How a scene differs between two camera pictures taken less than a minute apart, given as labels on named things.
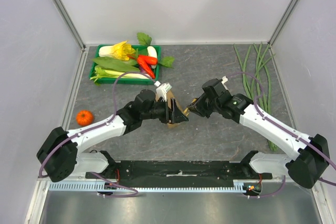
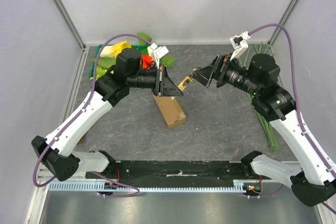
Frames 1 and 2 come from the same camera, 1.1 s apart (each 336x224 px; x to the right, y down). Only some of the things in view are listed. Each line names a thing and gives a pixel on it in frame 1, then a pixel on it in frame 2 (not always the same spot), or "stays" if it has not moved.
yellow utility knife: x=186 y=112 to x=187 y=81
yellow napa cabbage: x=121 y=50 stays
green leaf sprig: x=144 y=39 stays
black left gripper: x=175 y=116 to x=164 y=85
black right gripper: x=205 y=105 to x=220 y=69
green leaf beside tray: x=168 y=61 stays
